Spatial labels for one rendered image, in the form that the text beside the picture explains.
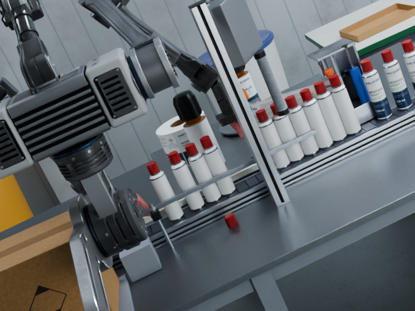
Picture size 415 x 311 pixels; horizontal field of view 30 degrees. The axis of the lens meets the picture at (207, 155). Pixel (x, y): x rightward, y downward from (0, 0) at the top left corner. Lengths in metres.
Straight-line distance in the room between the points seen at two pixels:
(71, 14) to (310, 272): 3.11
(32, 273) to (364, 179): 1.00
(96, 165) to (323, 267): 1.58
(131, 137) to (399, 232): 3.03
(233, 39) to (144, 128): 3.67
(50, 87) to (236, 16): 0.68
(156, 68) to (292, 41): 4.07
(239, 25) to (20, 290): 0.96
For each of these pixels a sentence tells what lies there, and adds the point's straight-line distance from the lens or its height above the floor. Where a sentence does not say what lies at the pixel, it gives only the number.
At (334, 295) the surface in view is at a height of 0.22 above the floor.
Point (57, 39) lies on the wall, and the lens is 5.73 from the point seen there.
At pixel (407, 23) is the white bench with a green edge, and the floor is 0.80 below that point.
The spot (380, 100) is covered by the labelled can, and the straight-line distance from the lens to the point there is 2.58.
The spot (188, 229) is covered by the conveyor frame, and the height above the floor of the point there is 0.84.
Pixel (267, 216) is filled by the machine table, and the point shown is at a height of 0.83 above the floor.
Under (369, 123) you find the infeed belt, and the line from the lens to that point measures 2.62.
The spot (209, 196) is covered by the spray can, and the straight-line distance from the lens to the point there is 2.50.
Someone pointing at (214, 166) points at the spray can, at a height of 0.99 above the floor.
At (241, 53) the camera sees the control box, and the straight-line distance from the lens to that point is 2.25.
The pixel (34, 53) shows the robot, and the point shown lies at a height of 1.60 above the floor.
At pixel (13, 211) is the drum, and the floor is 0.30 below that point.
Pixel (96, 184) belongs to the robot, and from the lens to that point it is 1.90.
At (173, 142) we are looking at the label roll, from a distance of 2.89.
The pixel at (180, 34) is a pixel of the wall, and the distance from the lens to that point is 5.73.
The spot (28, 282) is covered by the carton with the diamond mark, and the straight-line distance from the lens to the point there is 2.13.
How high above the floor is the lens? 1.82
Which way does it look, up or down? 19 degrees down
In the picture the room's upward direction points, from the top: 25 degrees counter-clockwise
